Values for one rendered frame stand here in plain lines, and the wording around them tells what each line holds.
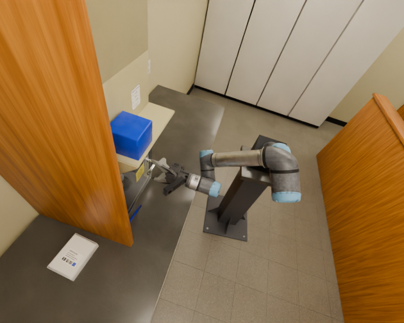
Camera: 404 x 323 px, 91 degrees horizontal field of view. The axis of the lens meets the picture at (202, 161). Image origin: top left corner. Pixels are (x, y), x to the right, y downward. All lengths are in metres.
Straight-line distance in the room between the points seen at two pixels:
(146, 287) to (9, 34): 0.96
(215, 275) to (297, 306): 0.78
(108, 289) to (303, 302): 1.82
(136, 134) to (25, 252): 0.83
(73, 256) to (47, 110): 0.75
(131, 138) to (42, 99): 0.21
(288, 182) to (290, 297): 1.63
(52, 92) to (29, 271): 0.90
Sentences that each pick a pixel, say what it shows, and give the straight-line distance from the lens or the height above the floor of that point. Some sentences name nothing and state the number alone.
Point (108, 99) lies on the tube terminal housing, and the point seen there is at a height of 1.66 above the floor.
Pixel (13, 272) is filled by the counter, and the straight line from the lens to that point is 1.23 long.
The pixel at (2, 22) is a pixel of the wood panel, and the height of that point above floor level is 1.87.
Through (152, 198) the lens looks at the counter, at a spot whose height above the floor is 0.94.
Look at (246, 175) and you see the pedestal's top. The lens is 1.45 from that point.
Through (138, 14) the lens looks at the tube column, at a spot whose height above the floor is 1.82.
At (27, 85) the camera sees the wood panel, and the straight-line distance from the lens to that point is 0.49.
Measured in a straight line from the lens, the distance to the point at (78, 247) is 1.13.
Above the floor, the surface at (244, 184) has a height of 0.77.
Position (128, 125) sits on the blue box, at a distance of 0.62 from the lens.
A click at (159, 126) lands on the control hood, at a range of 0.75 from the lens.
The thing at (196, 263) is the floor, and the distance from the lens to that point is 2.09.
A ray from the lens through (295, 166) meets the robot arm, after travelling 0.88.
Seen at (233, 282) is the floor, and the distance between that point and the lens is 2.15.
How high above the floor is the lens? 2.01
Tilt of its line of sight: 49 degrees down
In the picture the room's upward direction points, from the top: 17 degrees clockwise
